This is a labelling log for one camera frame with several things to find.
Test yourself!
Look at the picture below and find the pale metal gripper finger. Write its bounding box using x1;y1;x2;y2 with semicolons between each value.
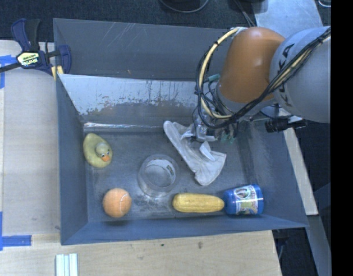
198;141;216;162
180;131;199;142

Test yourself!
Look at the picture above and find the white cloth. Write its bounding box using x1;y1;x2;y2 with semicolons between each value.
163;120;228;187

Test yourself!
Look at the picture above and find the clear glass cup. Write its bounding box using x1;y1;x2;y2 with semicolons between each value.
136;154;181;199

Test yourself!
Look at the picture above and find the yellow toy corn cob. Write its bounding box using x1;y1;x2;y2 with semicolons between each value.
171;192;226;214

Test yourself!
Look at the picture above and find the blue printed can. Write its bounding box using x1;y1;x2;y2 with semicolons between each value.
222;183;264;216

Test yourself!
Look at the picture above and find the yellow rubber duck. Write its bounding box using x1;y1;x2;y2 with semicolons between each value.
82;132;114;169

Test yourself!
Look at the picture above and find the orange ball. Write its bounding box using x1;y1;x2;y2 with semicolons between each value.
102;187;133;219

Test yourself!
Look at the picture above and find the grey metal bin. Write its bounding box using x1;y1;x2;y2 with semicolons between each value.
52;17;310;246

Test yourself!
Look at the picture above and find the black cylinder on white bracket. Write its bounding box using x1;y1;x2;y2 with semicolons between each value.
264;116;307;134

